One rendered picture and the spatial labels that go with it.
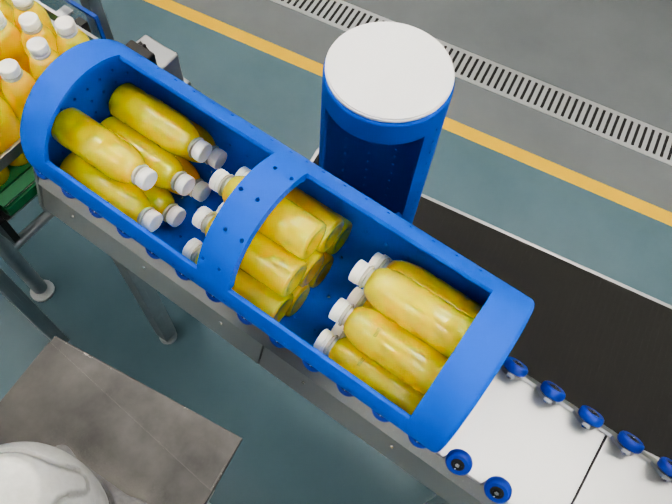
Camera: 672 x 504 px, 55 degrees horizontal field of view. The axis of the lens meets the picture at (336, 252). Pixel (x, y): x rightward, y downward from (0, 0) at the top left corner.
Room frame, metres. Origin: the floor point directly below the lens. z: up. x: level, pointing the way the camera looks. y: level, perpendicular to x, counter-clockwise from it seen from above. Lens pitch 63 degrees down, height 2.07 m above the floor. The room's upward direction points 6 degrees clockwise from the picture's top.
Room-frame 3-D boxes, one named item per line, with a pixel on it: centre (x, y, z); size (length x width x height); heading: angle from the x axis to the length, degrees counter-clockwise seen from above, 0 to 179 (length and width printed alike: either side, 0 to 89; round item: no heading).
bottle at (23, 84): (0.82, 0.66, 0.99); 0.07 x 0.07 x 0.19
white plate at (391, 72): (0.98, -0.07, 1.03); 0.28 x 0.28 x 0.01
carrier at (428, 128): (0.98, -0.07, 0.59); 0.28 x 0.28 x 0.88
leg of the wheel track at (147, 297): (0.68, 0.53, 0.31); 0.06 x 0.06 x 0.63; 60
